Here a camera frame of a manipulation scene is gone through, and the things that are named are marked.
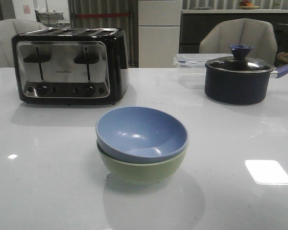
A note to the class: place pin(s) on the dark kitchen counter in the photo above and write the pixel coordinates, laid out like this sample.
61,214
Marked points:
196,24

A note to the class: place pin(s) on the blue bowl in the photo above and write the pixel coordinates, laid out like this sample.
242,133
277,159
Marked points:
141,135

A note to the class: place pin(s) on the glass pot lid blue knob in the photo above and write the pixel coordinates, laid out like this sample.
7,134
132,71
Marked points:
239,61

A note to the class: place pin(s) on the dark blue saucepan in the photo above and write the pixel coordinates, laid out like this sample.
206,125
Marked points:
240,87

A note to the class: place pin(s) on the white cabinet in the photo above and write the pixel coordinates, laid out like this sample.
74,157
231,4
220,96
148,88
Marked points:
159,32

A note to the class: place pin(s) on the fruit bowl on counter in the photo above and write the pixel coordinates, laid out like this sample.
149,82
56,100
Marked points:
247,5

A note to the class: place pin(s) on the beige chair left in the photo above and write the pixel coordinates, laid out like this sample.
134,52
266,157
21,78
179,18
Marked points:
8,29

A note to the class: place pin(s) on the beige chair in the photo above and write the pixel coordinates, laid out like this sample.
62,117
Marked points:
256,33
8,29

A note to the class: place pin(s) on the beige chair right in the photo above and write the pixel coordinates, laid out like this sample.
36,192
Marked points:
256,33

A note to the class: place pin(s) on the metal cart in background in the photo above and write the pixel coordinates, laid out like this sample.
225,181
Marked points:
52,18

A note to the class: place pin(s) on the green bowl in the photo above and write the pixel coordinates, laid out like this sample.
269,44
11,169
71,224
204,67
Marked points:
146,173

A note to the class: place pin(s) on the clear plastic food container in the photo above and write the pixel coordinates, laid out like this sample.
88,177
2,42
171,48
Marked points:
191,69

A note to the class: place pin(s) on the black and silver toaster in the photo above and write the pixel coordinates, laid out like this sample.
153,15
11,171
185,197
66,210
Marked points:
71,66

